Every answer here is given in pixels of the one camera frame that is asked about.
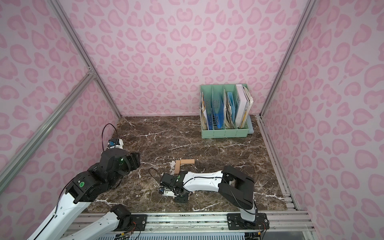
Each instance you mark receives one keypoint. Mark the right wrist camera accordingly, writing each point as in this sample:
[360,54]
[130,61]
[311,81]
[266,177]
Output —
[166,192]

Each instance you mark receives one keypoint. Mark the wooden block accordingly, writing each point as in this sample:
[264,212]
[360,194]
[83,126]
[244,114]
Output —
[187,162]
[177,167]

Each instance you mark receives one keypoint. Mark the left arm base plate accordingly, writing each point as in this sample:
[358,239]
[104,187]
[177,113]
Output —
[133,222]

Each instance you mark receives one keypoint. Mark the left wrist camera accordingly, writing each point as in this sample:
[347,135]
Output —
[115,143]

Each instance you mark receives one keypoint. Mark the blue folder in organizer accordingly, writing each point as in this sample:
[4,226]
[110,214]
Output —
[218,110]

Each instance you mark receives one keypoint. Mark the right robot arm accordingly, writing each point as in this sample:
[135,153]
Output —
[234,185]

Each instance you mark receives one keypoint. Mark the white book in organizer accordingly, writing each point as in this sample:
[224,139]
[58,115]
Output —
[242,105]

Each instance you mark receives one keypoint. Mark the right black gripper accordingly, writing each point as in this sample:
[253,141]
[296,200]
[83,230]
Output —
[167,182]

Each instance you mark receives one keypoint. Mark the aluminium front rail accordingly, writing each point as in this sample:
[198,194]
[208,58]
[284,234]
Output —
[284,225]

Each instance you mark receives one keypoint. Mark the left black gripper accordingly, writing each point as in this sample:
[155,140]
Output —
[133,160]

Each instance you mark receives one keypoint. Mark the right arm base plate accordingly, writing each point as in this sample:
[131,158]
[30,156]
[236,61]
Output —
[235,222]

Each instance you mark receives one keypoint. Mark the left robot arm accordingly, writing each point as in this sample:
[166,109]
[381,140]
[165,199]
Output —
[84,188]

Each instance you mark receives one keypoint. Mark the green file organizer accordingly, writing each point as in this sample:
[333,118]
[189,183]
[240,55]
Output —
[208,124]

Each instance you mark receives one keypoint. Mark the light blue object behind organizer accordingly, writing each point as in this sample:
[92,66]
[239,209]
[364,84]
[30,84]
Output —
[250,125]

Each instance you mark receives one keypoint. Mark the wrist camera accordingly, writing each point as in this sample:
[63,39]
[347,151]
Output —
[115,143]
[166,192]

